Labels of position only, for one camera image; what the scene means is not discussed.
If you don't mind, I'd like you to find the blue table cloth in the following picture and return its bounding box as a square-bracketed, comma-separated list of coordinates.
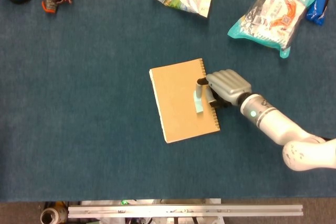
[0, 0, 336, 203]

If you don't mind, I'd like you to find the kraft spiral notebook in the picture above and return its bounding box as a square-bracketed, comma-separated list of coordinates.
[149, 58, 221, 144]

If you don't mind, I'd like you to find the blue snack packet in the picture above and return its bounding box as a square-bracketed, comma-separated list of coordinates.
[306, 0, 331, 26]

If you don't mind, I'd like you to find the aluminium profile rail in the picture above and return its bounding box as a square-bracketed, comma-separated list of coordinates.
[68, 204, 304, 219]

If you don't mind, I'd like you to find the light teal eraser block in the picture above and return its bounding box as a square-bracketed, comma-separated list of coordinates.
[193, 90, 204, 114]

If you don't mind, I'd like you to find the teal clear snack package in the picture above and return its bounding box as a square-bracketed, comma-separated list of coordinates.
[227, 0, 317, 59]

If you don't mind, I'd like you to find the brown tape roll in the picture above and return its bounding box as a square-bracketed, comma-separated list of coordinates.
[40, 207, 69, 224]

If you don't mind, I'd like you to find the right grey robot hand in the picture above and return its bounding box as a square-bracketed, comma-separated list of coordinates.
[194, 69, 253, 109]

